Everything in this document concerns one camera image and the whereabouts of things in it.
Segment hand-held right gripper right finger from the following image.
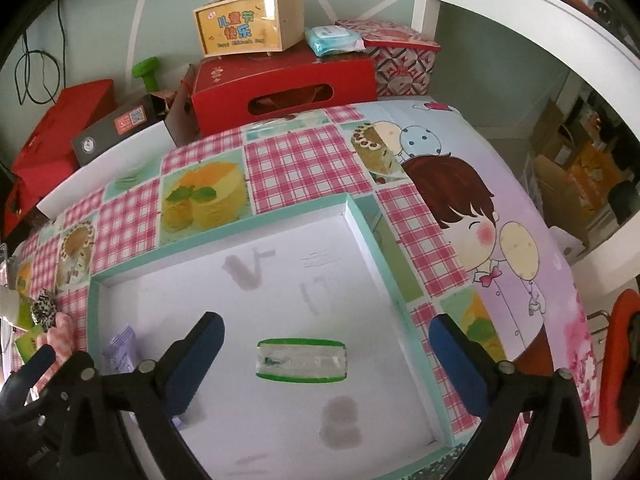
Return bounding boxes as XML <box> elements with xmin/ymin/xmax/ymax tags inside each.
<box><xmin>428</xmin><ymin>313</ymin><xmax>592</xmax><ymax>480</ymax></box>

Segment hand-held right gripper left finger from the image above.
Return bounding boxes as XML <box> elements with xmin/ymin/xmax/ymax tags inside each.
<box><xmin>62</xmin><ymin>311</ymin><xmax>227</xmax><ymax>480</ymax></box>

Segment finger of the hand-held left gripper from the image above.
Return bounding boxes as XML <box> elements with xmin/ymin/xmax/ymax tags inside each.
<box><xmin>27</xmin><ymin>351</ymin><xmax>97</xmax><ymax>413</ymax></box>
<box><xmin>0</xmin><ymin>344</ymin><xmax>57</xmax><ymax>411</ymax></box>

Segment green tissue packet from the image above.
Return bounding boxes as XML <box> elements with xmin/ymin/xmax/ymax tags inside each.
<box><xmin>14</xmin><ymin>325</ymin><xmax>48</xmax><ymax>363</ymax></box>

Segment pink white striped cloth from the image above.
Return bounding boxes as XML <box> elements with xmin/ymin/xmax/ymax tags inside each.
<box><xmin>39</xmin><ymin>311</ymin><xmax>77</xmax><ymax>361</ymax></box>

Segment purple wet wipe packet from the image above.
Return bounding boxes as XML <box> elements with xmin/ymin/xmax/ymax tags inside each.
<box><xmin>102</xmin><ymin>325</ymin><xmax>139</xmax><ymax>376</ymax></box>

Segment green white small box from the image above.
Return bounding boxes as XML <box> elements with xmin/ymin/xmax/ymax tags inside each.
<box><xmin>255</xmin><ymin>338</ymin><xmax>348</xmax><ymax>383</ymax></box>

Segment white tray with teal rim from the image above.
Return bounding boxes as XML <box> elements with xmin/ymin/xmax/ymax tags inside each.
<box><xmin>87</xmin><ymin>192</ymin><xmax>457</xmax><ymax>480</ymax></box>

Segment leopard print scrunchie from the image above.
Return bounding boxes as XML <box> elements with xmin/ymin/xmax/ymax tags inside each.
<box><xmin>31</xmin><ymin>287</ymin><xmax>59</xmax><ymax>329</ymax></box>

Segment white bottle with green label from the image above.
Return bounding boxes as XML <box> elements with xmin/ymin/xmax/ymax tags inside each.
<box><xmin>0</xmin><ymin>286</ymin><xmax>32</xmax><ymax>332</ymax></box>

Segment red chair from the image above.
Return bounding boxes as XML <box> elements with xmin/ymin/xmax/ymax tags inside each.
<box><xmin>596</xmin><ymin>289</ymin><xmax>640</xmax><ymax>447</ymax></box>

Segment red paper bag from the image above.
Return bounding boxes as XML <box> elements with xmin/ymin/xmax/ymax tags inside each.
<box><xmin>0</xmin><ymin>172</ymin><xmax>52</xmax><ymax>247</ymax></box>

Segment white board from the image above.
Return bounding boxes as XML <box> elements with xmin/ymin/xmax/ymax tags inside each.
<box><xmin>37</xmin><ymin>122</ymin><xmax>174</xmax><ymax>219</ymax></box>

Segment black box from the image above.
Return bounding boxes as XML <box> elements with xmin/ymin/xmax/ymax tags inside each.
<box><xmin>71</xmin><ymin>94</ymin><xmax>167</xmax><ymax>169</ymax></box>

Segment red gift box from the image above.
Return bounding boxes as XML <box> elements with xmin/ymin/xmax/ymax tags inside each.
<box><xmin>11</xmin><ymin>79</ymin><xmax>119</xmax><ymax>183</ymax></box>

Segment orange cardboard box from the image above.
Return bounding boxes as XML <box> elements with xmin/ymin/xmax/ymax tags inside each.
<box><xmin>567</xmin><ymin>141</ymin><xmax>627</xmax><ymax>212</ymax></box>

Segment red box with cut-out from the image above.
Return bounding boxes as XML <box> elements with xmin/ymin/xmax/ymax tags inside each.
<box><xmin>189</xmin><ymin>42</ymin><xmax>379</xmax><ymax>137</ymax></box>

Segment green dumbbell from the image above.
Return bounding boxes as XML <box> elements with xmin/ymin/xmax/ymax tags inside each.
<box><xmin>132</xmin><ymin>57</ymin><xmax>161</xmax><ymax>95</ymax></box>

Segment red patterned tin box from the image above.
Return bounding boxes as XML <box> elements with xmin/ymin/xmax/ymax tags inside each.
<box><xmin>336</xmin><ymin>19</ymin><xmax>442</xmax><ymax>99</ymax></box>

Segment blue wet wipes pack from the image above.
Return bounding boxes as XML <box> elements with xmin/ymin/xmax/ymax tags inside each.
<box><xmin>304</xmin><ymin>25</ymin><xmax>366</xmax><ymax>56</ymax></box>

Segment white desk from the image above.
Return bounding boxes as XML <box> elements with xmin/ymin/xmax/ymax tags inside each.
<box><xmin>411</xmin><ymin>0</ymin><xmax>640</xmax><ymax>273</ymax></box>

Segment black cable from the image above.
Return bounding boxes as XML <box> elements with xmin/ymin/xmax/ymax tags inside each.
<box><xmin>14</xmin><ymin>0</ymin><xmax>69</xmax><ymax>107</ymax></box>

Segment wooden box with handle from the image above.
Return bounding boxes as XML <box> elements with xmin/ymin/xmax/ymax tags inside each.
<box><xmin>193</xmin><ymin>0</ymin><xmax>307</xmax><ymax>57</ymax></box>

